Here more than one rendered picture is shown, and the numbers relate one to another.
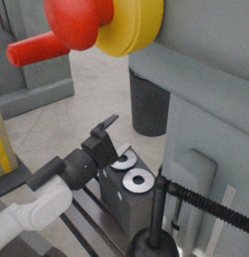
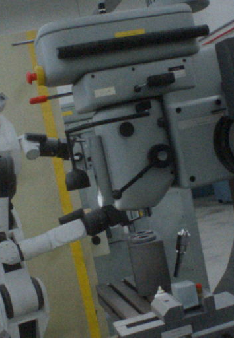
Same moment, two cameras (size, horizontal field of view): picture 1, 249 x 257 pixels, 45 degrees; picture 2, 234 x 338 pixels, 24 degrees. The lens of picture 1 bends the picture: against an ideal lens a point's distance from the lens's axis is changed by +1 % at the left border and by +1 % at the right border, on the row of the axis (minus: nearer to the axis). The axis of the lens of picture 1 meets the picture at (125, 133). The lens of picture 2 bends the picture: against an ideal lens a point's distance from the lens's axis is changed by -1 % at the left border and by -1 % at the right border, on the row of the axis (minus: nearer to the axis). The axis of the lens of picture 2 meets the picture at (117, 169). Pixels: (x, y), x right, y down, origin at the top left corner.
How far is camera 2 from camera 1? 1.50 m
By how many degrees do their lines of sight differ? 44
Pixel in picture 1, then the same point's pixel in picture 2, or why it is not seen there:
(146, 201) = (144, 247)
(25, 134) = not seen: outside the picture
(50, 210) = (67, 232)
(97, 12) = (33, 76)
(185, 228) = (96, 173)
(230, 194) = (104, 145)
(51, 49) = (39, 98)
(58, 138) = not seen: outside the picture
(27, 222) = (53, 236)
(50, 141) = not seen: outside the picture
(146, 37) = (41, 78)
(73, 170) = (88, 215)
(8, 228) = (42, 239)
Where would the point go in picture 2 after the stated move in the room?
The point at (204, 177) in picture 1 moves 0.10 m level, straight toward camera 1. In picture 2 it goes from (92, 138) to (66, 144)
